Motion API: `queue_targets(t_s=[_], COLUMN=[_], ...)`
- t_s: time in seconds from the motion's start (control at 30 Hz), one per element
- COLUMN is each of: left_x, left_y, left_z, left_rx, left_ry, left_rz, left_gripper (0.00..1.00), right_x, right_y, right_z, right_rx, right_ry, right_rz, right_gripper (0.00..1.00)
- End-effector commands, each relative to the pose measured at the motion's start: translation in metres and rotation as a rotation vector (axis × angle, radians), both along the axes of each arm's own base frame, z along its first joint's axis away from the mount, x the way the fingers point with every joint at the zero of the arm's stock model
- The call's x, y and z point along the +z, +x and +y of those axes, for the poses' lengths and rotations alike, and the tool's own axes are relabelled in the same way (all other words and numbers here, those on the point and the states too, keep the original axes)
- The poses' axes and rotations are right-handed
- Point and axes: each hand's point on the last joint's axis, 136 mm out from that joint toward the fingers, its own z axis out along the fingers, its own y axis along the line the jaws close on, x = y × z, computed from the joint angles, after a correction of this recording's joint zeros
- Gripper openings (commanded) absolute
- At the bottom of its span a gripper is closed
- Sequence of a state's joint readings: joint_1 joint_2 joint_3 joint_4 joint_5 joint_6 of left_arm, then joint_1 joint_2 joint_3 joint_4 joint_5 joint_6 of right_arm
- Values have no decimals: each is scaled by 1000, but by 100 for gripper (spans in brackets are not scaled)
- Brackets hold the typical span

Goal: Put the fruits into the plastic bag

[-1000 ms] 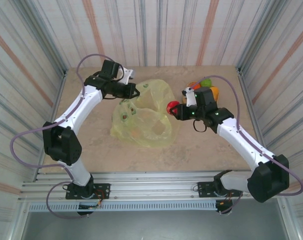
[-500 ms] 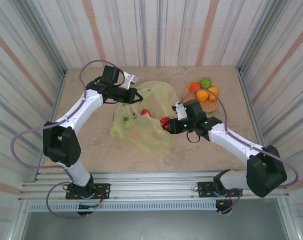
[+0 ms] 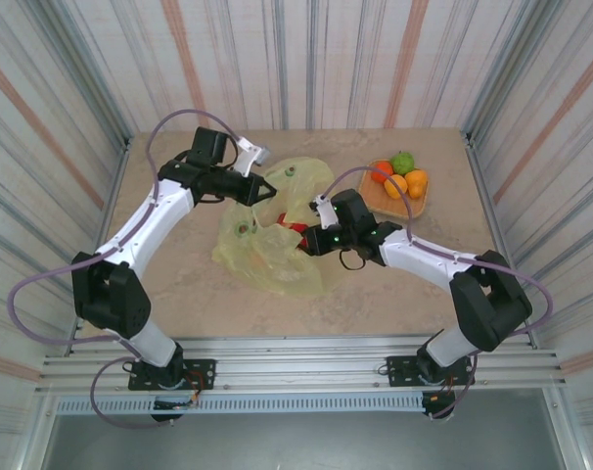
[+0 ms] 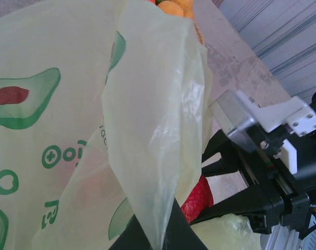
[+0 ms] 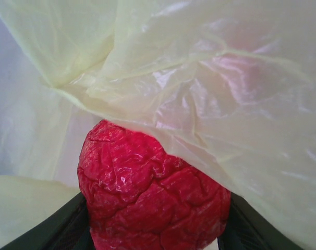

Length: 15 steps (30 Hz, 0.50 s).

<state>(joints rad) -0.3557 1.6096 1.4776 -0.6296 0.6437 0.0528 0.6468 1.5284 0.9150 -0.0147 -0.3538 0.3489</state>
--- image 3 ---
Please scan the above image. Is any green plush fruit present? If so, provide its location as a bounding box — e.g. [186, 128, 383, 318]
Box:
[391, 150, 418, 176]

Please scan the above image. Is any red plush fruit with stem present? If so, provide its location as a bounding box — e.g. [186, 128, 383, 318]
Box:
[275, 211, 308, 238]

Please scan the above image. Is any yellow avocado print plastic bag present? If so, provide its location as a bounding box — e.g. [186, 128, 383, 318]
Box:
[211, 156, 337, 298]

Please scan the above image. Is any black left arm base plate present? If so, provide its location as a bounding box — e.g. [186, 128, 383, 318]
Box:
[126, 358, 217, 392]

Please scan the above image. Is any slotted grey cable duct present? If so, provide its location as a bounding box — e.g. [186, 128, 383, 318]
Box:
[54, 394, 429, 418]

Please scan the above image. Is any yellow-orange plush fruit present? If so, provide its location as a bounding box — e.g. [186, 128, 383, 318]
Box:
[384, 174, 409, 200]

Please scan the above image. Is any black right gripper cable loop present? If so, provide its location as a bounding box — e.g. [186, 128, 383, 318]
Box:
[337, 246, 371, 272]

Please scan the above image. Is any aluminium rail frame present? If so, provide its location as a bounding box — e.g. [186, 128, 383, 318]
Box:
[34, 334, 570, 394]

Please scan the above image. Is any woven bamboo basket tray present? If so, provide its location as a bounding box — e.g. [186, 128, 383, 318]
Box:
[357, 158, 432, 219]

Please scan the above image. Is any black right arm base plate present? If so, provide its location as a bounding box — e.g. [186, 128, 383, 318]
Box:
[385, 353, 477, 389]

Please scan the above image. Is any orange plush fruit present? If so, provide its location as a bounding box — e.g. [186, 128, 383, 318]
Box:
[404, 168, 430, 200]

